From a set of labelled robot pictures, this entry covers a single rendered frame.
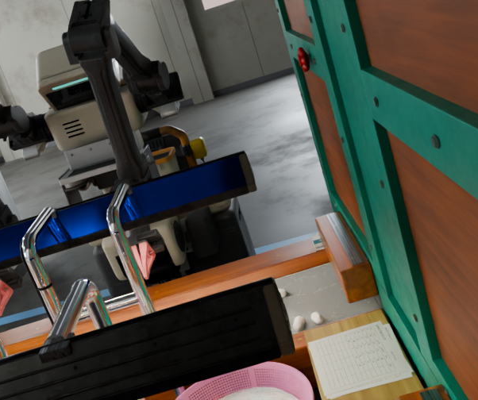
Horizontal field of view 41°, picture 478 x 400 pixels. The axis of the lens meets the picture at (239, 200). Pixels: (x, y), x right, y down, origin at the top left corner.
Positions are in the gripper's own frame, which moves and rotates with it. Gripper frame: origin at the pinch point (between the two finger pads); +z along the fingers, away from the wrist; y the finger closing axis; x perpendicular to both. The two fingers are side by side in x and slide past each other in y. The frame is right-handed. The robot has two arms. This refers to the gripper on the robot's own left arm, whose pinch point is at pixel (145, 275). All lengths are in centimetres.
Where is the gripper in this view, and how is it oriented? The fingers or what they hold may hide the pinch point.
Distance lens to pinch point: 148.4
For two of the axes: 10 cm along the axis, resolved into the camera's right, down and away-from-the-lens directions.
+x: 1.9, 4.9, 8.5
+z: 2.3, 8.2, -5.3
